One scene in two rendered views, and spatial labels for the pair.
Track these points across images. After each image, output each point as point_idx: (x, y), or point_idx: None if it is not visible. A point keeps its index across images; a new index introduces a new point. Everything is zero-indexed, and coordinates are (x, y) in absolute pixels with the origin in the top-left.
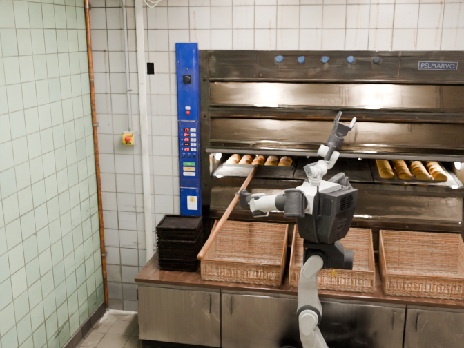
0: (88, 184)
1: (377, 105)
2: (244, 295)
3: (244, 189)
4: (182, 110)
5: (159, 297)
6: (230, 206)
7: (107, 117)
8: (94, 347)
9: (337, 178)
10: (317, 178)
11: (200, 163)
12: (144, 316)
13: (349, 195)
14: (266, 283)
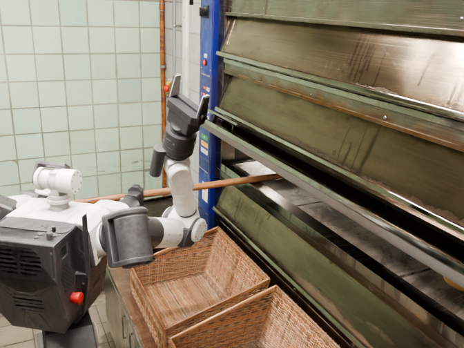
0: (141, 132)
1: (404, 94)
2: (137, 340)
3: (137, 186)
4: (202, 58)
5: (109, 286)
6: (76, 199)
7: (170, 59)
8: (95, 305)
9: (111, 213)
10: (50, 195)
11: (215, 141)
12: (106, 300)
13: (23, 248)
14: (157, 343)
